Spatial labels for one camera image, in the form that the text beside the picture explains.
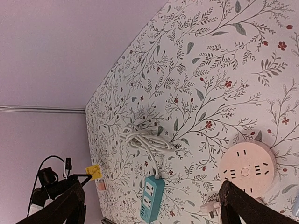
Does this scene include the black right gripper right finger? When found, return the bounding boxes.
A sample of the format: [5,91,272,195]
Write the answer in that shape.
[219,180,295,224]

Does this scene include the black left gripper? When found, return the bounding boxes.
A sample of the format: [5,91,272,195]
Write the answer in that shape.
[56,174,92,194]

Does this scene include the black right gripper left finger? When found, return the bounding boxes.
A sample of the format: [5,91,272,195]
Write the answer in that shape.
[17,183,85,224]

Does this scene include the yellow cube socket adapter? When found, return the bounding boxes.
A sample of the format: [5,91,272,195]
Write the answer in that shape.
[85,165,102,181]

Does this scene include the teal power strip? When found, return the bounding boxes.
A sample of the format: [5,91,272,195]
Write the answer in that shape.
[140,175,165,224]

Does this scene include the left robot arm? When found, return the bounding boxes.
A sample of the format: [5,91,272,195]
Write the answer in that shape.
[27,155,92,217]

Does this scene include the pink cube charger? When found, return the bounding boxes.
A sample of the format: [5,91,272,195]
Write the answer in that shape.
[97,180,106,191]

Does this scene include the round pink socket hub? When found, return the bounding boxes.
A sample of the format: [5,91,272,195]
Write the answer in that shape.
[219,140,277,198]

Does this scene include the light blue cube charger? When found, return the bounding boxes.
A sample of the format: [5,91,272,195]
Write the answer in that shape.
[292,192,299,218]

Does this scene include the floral patterned table mat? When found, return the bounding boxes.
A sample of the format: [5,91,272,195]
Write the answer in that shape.
[86,0,299,224]

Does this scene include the white power strip cable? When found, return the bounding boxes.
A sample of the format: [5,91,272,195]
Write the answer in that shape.
[118,123,176,181]

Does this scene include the left aluminium frame post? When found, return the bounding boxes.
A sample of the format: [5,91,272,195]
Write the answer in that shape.
[0,106,85,114]

